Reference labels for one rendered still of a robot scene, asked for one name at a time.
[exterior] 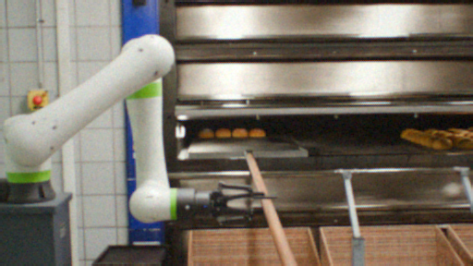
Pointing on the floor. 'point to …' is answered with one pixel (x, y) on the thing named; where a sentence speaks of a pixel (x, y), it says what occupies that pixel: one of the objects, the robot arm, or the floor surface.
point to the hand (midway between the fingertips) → (265, 202)
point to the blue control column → (133, 14)
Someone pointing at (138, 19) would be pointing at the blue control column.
